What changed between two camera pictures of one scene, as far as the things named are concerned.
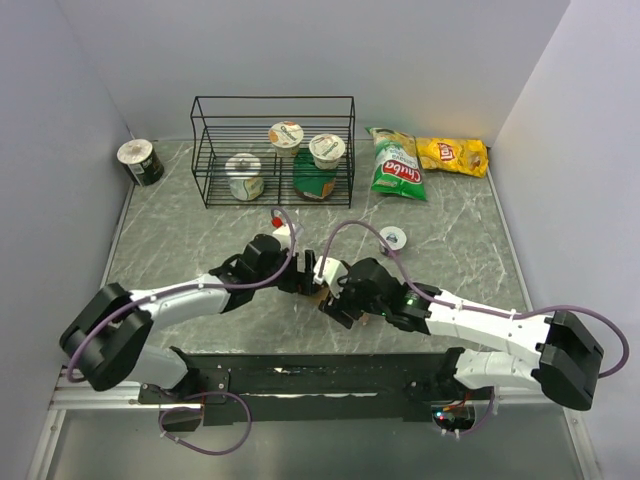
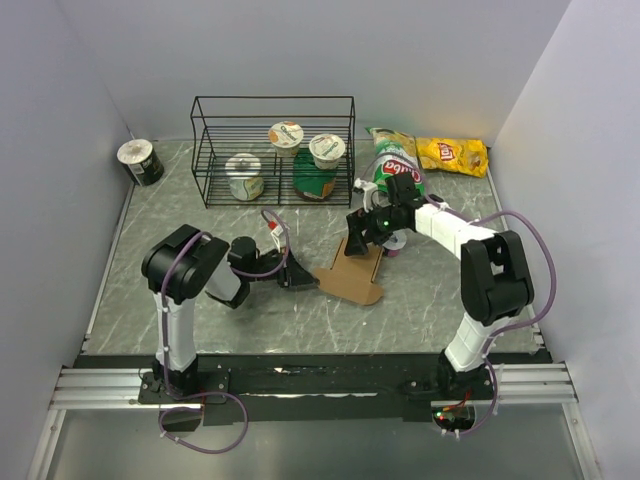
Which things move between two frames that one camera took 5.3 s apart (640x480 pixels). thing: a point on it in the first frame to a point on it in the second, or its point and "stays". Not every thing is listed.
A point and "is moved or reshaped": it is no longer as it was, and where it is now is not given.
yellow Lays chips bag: x=458 y=155 stays
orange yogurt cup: x=286 y=137 stays
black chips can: x=140 y=162 stays
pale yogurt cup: x=243 y=172 stays
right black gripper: x=333 y=307 to x=356 y=244
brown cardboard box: x=321 y=295 is moved or reshaped
